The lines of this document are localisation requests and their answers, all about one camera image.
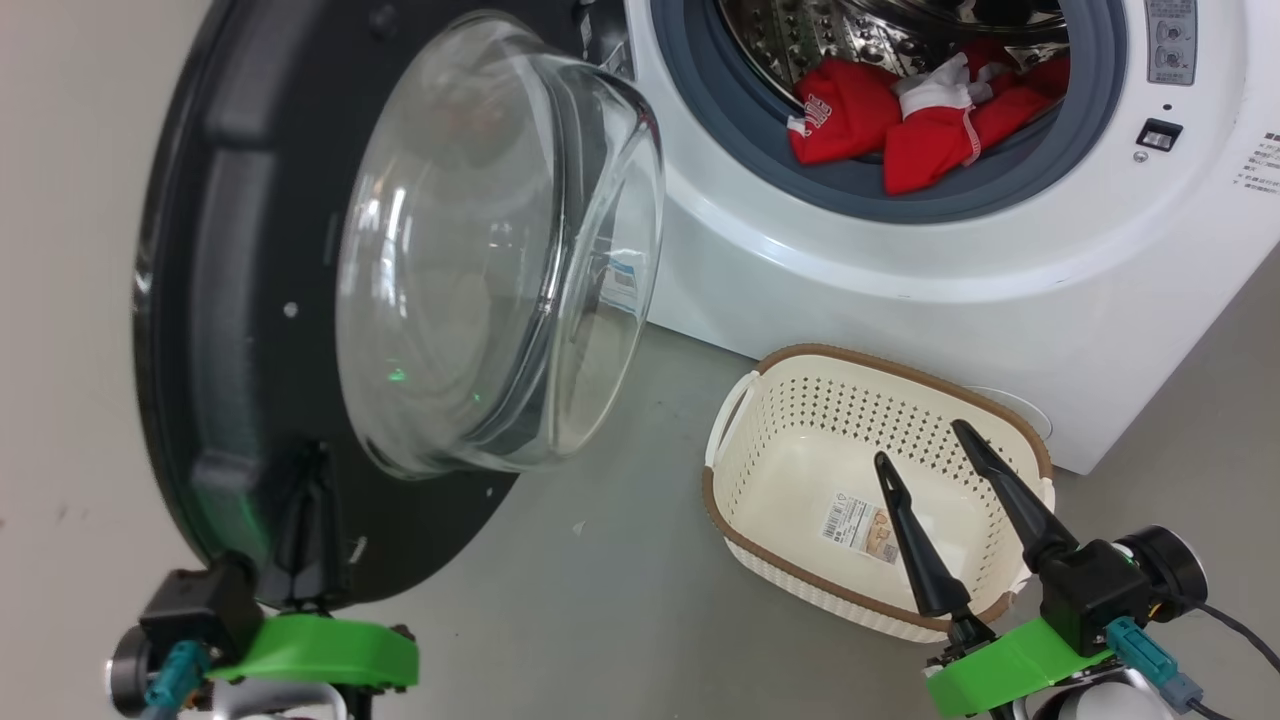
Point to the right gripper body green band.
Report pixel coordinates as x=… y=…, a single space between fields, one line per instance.
x=1090 y=595

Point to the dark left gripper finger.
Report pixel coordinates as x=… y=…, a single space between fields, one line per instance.
x=310 y=540

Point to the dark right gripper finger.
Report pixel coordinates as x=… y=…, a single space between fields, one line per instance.
x=1020 y=510
x=925 y=560

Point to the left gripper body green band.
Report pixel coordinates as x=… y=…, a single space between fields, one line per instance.
x=300 y=650

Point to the black round glass washer door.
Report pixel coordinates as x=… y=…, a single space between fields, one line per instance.
x=240 y=300

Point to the red and white garment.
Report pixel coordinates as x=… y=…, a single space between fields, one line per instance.
x=850 y=110

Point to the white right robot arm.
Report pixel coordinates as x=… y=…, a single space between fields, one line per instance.
x=1100 y=705

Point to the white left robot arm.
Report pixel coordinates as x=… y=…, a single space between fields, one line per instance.
x=250 y=708

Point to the white barcode label sticker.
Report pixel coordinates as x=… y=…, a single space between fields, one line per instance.
x=850 y=525

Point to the cream basket with brown rim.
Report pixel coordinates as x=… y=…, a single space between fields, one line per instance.
x=800 y=450

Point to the white front-load washing machine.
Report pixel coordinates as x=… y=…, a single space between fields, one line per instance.
x=900 y=290

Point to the round white filter cover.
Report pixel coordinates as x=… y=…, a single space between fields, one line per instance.
x=1025 y=412

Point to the blue energy label sticker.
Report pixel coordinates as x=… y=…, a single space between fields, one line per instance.
x=622 y=285

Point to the grey warning sticker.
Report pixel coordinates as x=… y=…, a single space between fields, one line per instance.
x=1170 y=45

